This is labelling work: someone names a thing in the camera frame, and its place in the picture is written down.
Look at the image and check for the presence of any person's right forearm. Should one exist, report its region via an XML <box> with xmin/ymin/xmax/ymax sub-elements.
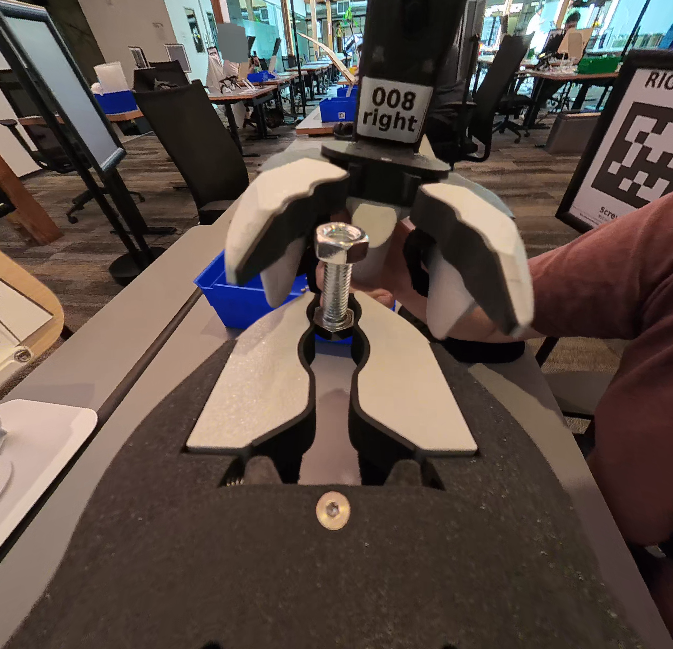
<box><xmin>400</xmin><ymin>304</ymin><xmax>548</xmax><ymax>343</ymax></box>

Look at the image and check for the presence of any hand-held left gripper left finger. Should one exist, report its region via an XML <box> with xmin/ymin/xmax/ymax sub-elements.
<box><xmin>185</xmin><ymin>293</ymin><xmax>317</xmax><ymax>485</ymax></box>

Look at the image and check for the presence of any black floor lamp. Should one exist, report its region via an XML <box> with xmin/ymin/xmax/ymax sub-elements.
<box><xmin>276</xmin><ymin>0</ymin><xmax>308</xmax><ymax>119</ymax></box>

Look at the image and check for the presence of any small blue storage bin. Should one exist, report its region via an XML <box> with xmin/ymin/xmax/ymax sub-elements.
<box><xmin>95</xmin><ymin>90</ymin><xmax>138</xmax><ymax>116</ymax></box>
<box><xmin>319</xmin><ymin>98</ymin><xmax>358</xmax><ymax>124</ymax></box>

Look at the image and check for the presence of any green storage bin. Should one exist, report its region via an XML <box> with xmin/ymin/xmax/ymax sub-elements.
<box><xmin>577</xmin><ymin>55</ymin><xmax>624</xmax><ymax>75</ymax></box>

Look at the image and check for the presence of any instruction sheet on stand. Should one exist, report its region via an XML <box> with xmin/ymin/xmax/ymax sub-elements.
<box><xmin>0</xmin><ymin>249</ymin><xmax>99</xmax><ymax>547</ymax></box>

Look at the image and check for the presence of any black framed easel board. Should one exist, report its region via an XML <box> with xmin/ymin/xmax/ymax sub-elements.
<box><xmin>0</xmin><ymin>0</ymin><xmax>177</xmax><ymax>287</ymax></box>

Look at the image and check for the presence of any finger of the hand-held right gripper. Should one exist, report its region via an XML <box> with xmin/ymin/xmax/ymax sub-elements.
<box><xmin>410</xmin><ymin>182</ymin><xmax>536</xmax><ymax>340</ymax></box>
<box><xmin>223</xmin><ymin>157</ymin><xmax>350</xmax><ymax>309</ymax></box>

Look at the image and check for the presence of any grey waste bin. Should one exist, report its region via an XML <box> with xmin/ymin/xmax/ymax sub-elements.
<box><xmin>546</xmin><ymin>111</ymin><xmax>601</xmax><ymax>155</ymax></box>

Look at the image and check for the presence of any wooden pillar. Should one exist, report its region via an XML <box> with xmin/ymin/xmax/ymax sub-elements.
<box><xmin>0</xmin><ymin>155</ymin><xmax>64</xmax><ymax>247</ymax></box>

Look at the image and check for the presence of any silver hex nut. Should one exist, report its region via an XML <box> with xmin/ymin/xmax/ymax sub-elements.
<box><xmin>314</xmin><ymin>223</ymin><xmax>369</xmax><ymax>263</ymax></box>

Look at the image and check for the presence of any black framed marker sign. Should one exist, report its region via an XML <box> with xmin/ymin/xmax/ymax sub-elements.
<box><xmin>556</xmin><ymin>49</ymin><xmax>673</xmax><ymax>234</ymax></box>

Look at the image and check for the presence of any black office chair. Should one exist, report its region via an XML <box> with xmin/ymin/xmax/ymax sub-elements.
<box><xmin>133</xmin><ymin>79</ymin><xmax>250</xmax><ymax>226</ymax></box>
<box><xmin>426</xmin><ymin>34</ymin><xmax>534</xmax><ymax>166</ymax></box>

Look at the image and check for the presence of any silver hex bolt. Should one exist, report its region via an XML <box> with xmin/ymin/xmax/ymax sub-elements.
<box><xmin>313</xmin><ymin>223</ymin><xmax>369</xmax><ymax>339</ymax></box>

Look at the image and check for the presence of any person's right hand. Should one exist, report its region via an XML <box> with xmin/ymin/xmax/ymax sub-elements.
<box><xmin>314</xmin><ymin>210</ymin><xmax>438</xmax><ymax>319</ymax></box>

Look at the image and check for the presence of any blue plastic parts bin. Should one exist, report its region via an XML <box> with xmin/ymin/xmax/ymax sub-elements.
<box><xmin>193</xmin><ymin>249</ymin><xmax>396</xmax><ymax>345</ymax></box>

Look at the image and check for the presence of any grey office chair seat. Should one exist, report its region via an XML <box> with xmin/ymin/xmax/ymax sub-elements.
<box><xmin>536</xmin><ymin>339</ymin><xmax>626</xmax><ymax>415</ymax></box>

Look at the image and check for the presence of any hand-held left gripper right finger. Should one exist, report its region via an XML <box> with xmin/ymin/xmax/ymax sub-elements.
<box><xmin>348</xmin><ymin>291</ymin><xmax>479</xmax><ymax>485</ymax></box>

